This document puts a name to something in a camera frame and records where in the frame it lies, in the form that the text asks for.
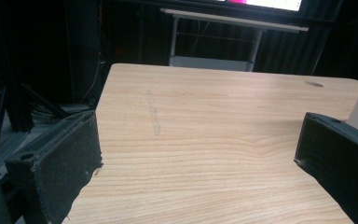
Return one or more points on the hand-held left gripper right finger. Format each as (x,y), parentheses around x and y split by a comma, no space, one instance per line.
(338,158)

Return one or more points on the black metal stand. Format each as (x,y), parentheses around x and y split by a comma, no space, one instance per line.
(18,109)

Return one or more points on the white metal desk frame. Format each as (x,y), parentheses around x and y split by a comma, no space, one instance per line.
(211,63)

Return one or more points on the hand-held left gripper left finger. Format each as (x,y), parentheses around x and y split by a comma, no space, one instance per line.
(65,161)

